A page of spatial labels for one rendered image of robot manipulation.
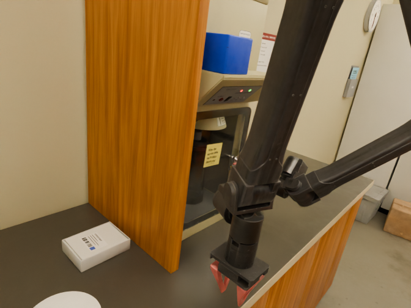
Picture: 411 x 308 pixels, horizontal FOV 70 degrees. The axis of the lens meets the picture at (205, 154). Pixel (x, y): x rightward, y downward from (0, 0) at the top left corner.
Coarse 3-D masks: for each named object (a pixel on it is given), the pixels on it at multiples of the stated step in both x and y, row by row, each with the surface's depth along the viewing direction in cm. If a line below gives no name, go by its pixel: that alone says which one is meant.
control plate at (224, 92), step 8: (224, 88) 75; (232, 88) 78; (240, 88) 81; (248, 88) 84; (256, 88) 87; (216, 96) 78; (224, 96) 81; (232, 96) 84; (240, 96) 87; (248, 96) 91
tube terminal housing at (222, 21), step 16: (224, 0) 78; (240, 0) 82; (208, 16) 75; (224, 16) 80; (240, 16) 84; (256, 16) 90; (224, 32) 82; (256, 32) 92; (256, 48) 95; (256, 64) 98; (208, 224) 109
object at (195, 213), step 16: (208, 112) 86; (224, 112) 92; (240, 112) 98; (208, 128) 88; (224, 128) 94; (240, 128) 101; (208, 144) 91; (224, 144) 97; (240, 144) 104; (192, 160) 88; (224, 160) 100; (192, 176) 90; (208, 176) 96; (224, 176) 104; (192, 192) 93; (208, 192) 100; (192, 208) 96; (208, 208) 103; (192, 224) 99
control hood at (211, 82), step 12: (204, 72) 73; (252, 72) 89; (264, 72) 97; (204, 84) 74; (216, 84) 72; (228, 84) 74; (240, 84) 78; (252, 84) 83; (204, 96) 75; (252, 96) 93
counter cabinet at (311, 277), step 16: (352, 208) 169; (336, 224) 149; (352, 224) 188; (320, 240) 134; (336, 240) 164; (304, 256) 121; (320, 256) 146; (336, 256) 182; (288, 272) 111; (304, 272) 130; (320, 272) 160; (272, 288) 102; (288, 288) 119; (304, 288) 142; (320, 288) 178; (256, 304) 95; (272, 304) 109; (288, 304) 128; (304, 304) 156
